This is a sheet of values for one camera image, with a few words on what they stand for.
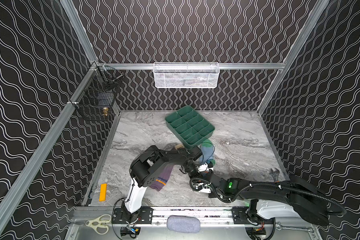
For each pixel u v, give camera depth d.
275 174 0.88
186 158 0.67
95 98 0.93
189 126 1.03
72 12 0.71
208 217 0.76
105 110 0.83
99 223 0.72
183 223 0.70
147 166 0.53
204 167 0.79
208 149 0.98
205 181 0.63
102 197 0.80
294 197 0.43
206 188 0.71
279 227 0.72
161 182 0.85
